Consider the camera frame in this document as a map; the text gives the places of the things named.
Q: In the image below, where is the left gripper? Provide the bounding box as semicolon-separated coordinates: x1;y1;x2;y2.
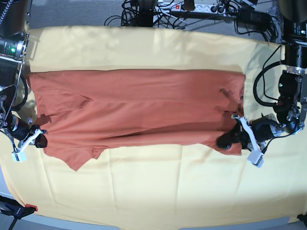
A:
216;118;281;150

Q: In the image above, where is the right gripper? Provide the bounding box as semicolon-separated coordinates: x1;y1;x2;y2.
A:
7;115;47;148

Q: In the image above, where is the terracotta orange T-shirt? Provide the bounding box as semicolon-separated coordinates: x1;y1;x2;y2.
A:
28;69;245;171

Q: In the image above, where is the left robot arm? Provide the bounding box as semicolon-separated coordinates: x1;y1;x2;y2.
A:
30;0;307;150

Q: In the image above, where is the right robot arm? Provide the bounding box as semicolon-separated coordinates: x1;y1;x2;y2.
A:
0;0;32;141

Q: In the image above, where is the yellow table cloth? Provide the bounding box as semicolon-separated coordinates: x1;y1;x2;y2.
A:
0;26;307;230

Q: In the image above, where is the blue black bar clamp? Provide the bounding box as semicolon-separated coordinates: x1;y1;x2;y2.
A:
0;196;38;230

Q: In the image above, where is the black clamp at right corner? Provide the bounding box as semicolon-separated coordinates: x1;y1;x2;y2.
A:
297;214;307;228

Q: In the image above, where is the black power adapter brick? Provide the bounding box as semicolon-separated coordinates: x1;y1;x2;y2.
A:
236;8;271;27

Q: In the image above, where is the white power strip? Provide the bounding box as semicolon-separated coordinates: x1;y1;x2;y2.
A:
157;1;228;16

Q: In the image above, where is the tangle of black cables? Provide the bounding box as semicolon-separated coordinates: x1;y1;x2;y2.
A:
104;0;192;31

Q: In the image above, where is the black central stand post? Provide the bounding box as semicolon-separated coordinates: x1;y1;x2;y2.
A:
137;0;156;27

